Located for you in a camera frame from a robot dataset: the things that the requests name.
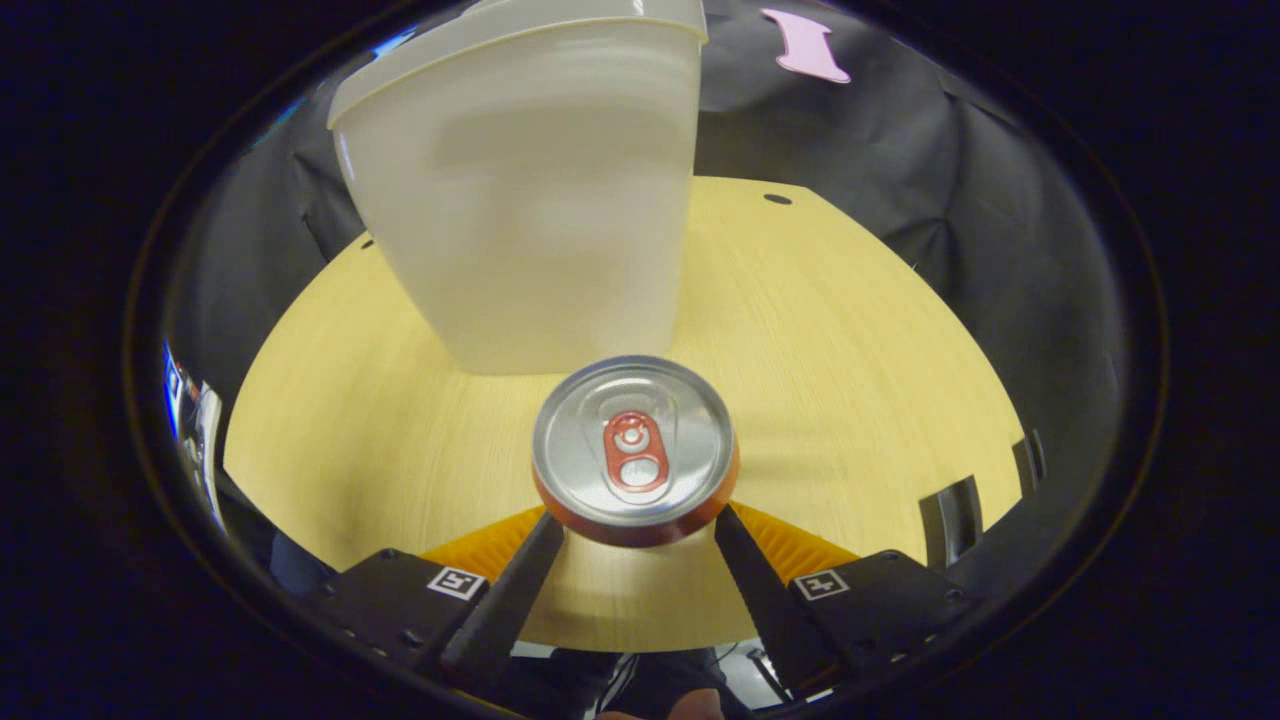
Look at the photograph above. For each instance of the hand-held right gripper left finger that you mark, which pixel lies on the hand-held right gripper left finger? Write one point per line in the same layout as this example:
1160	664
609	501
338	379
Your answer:
500	610

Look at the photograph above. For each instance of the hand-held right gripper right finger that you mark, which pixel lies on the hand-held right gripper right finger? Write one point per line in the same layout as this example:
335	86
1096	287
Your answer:
770	600

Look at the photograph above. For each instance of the white desktop garbage bin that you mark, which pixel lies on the white desktop garbage bin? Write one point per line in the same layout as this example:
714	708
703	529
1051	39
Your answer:
540	200

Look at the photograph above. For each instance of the wooden desktop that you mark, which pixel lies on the wooden desktop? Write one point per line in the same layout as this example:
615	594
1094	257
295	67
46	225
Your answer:
850	380

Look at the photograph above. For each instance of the person's dark clothing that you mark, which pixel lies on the person's dark clothing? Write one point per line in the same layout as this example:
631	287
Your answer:
650	680

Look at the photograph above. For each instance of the black chair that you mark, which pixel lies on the black chair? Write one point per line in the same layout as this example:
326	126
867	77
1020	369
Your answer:
935	520

